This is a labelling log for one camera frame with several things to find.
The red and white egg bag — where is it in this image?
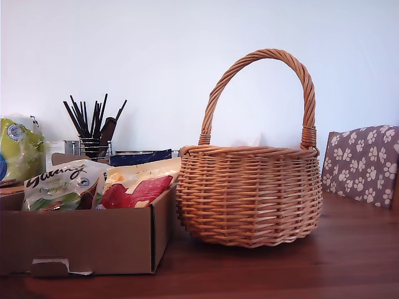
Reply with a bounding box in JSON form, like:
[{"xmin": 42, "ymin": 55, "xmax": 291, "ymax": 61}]
[{"xmin": 93, "ymin": 156, "xmax": 183, "ymax": 210}]

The white green Galaxy egg bag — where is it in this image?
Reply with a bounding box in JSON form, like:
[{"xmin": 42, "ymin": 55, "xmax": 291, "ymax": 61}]
[{"xmin": 21, "ymin": 158, "xmax": 108, "ymax": 212}]

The brown cardboard box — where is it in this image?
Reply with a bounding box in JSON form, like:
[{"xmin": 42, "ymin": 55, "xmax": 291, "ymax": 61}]
[{"xmin": 0, "ymin": 151, "xmax": 183, "ymax": 279}]

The black thin stick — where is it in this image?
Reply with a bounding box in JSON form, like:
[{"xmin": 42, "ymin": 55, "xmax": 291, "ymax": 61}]
[
  {"xmin": 114, "ymin": 99, "xmax": 128, "ymax": 122},
  {"xmin": 90, "ymin": 100, "xmax": 97, "ymax": 138},
  {"xmin": 98, "ymin": 92, "xmax": 108, "ymax": 138},
  {"xmin": 70, "ymin": 95, "xmax": 87, "ymax": 138},
  {"xmin": 63, "ymin": 100, "xmax": 83, "ymax": 138}
]

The white printed carton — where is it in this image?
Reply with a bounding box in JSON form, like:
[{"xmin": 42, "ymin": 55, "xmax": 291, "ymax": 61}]
[{"xmin": 44, "ymin": 141, "xmax": 66, "ymax": 175}]

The paw print chair cushion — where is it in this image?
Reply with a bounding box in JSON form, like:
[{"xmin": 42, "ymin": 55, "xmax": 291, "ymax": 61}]
[{"xmin": 320, "ymin": 124, "xmax": 399, "ymax": 209}]

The green produce bag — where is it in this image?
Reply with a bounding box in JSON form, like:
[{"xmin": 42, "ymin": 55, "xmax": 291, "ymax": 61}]
[{"xmin": 0, "ymin": 113, "xmax": 46, "ymax": 184}]

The white paper bag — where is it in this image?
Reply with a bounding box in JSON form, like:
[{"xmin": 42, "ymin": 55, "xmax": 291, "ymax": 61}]
[{"xmin": 9, "ymin": 114, "xmax": 41, "ymax": 129}]

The woven wicker basket with handle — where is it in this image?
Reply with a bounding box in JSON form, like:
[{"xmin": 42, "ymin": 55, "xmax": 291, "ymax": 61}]
[{"xmin": 175, "ymin": 48, "xmax": 322, "ymax": 249}]

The brown wooden handle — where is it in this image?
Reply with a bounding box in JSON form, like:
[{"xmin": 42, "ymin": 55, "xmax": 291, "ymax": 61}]
[{"xmin": 100, "ymin": 117, "xmax": 117, "ymax": 148}]

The black wire cup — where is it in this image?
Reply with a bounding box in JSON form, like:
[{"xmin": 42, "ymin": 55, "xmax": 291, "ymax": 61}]
[{"xmin": 77, "ymin": 136, "xmax": 102, "ymax": 160}]

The chrome wire rack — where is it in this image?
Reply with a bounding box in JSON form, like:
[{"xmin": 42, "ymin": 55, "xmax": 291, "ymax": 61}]
[{"xmin": 64, "ymin": 139, "xmax": 113, "ymax": 164}]

